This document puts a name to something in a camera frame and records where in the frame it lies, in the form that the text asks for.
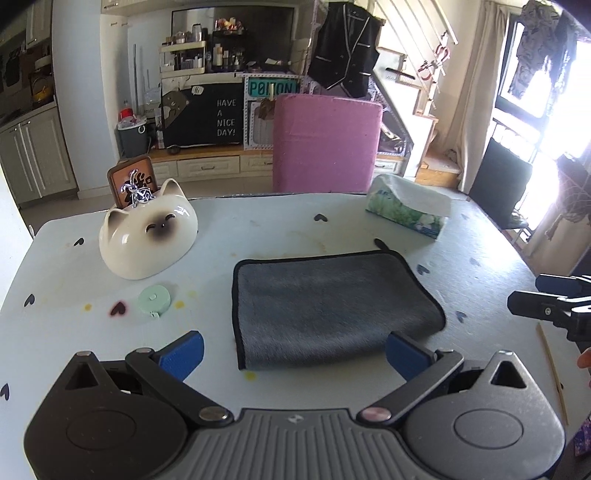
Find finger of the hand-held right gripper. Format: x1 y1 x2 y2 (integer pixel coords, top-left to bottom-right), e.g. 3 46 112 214
536 274 591 297
507 291 591 343

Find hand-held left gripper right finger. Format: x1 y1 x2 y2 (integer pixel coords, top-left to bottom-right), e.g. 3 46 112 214
358 331 540 424

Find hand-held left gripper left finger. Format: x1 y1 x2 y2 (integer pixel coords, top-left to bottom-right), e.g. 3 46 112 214
60 330 234 425

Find grey towel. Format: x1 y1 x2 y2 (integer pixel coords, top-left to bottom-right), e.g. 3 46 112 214
233 239 447 371

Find green round tape measure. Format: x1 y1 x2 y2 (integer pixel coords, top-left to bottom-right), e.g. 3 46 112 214
138 283 173 319

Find thin wooden stick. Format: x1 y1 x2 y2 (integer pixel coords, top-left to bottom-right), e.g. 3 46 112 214
536 322 569 426

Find cat-shaped ceramic bowl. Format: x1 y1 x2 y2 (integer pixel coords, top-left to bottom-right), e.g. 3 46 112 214
99 178 199 280

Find purple patterned cloth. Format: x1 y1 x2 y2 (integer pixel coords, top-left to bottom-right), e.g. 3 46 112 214
574 410 591 459

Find floral tissue box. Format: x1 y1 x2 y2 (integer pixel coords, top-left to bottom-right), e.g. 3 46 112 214
365 174 451 241

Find brown wooden framed plaque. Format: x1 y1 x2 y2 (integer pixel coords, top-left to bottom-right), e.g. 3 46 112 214
107 156 154 209

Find low cream drawer cabinet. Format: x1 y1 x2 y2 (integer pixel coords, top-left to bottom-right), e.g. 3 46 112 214
147 147 408 182

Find wooden staircase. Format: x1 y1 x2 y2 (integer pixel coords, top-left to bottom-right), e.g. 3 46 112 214
375 46 463 189

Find grey trash bin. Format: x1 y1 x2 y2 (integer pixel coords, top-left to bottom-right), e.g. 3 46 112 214
116 121 150 158

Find pink chair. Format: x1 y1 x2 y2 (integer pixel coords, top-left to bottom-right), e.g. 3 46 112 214
272 93 384 193

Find hanging dark patterned clothes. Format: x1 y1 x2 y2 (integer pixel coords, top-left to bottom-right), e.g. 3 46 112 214
508 0 581 100

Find black lettered cabinet cover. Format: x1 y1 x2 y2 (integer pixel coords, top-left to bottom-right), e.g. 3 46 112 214
160 81 245 149

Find cream kitchen cabinet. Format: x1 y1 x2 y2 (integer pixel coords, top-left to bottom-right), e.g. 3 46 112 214
0 107 78 209

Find teal lettered sign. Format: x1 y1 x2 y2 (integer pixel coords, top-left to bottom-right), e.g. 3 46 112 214
246 78 299 100

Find white storage rack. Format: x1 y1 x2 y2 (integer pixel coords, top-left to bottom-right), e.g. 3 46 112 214
159 41 207 77

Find black vest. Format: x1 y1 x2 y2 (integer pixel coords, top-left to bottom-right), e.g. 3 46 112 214
307 1 380 99

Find silver metal chain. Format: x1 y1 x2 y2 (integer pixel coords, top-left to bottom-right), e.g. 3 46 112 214
119 170 155 208

